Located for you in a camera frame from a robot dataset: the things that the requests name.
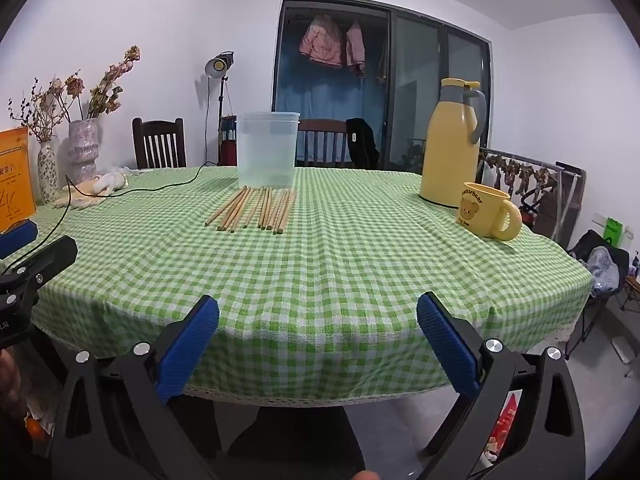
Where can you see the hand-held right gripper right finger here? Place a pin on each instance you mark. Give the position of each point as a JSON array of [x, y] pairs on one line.
[[450, 345]]

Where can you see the sliding glass door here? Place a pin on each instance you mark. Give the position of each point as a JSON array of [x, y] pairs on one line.
[[420, 85]]

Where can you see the slim patterned vase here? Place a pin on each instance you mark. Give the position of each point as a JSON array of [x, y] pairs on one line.
[[48, 172]]

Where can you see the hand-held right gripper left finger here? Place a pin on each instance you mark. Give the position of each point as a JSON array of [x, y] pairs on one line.
[[190, 345]]

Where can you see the beige work gloves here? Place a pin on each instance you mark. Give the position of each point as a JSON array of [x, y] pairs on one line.
[[95, 190]]

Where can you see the clear plastic bag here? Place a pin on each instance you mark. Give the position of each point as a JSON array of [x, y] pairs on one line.
[[602, 267]]

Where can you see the yellow thermos jug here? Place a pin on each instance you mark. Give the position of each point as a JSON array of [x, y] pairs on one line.
[[450, 155]]

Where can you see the black jacket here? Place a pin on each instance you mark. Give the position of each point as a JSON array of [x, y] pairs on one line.
[[362, 145]]

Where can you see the speckled pink vase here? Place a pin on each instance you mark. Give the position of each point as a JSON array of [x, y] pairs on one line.
[[84, 152]]

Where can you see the dark wooden chair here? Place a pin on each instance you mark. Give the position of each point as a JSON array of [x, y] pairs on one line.
[[159, 145], [322, 145]]

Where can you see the red printed packet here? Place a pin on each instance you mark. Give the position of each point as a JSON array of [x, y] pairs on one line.
[[507, 420]]

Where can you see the brown patterned cloth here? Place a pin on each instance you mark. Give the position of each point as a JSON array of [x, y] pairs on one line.
[[515, 170]]

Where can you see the yellow bear mug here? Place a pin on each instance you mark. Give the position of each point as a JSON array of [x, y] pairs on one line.
[[482, 212]]

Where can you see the blue curtain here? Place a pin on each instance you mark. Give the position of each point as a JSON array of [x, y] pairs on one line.
[[320, 100]]

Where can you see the clear plastic container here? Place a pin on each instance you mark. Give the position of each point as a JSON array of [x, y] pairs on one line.
[[267, 152]]

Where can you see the dark dried flower twigs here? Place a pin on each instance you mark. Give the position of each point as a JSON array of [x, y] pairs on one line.
[[42, 120]]

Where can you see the studio lamp on tripod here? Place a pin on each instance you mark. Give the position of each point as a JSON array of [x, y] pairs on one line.
[[219, 64]]

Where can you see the black folding chair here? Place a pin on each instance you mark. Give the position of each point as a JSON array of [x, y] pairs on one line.
[[580, 250]]

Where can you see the red and blue bag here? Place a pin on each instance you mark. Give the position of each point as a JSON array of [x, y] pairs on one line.
[[228, 147]]

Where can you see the small pink hanging jacket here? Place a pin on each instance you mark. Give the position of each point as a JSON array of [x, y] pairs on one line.
[[355, 47]]

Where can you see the green checked tablecloth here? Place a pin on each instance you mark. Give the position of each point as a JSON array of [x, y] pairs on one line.
[[350, 260]]

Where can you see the row of wooden chopsticks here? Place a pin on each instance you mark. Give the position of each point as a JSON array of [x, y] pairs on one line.
[[270, 210]]

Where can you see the orange box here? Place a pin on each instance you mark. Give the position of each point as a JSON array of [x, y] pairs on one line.
[[15, 180]]

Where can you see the metal drying rack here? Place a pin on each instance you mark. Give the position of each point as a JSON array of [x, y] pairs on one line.
[[560, 168]]

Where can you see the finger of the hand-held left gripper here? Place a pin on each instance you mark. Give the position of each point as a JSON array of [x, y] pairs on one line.
[[52, 257], [20, 236]]

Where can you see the tall dried flowers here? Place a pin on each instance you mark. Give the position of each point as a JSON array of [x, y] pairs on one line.
[[110, 90]]

